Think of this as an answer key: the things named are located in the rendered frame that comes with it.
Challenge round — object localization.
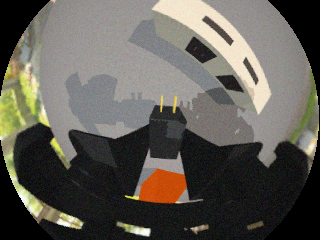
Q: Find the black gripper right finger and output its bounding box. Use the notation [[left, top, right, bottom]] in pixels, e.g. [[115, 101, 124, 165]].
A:
[[180, 128, 264, 201]]

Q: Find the black two-prong plug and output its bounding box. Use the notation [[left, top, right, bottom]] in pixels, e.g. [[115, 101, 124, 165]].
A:
[[148, 95, 187, 160]]

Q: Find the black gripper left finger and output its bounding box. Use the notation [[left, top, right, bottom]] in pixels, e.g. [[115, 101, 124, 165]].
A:
[[68, 124, 151, 197]]

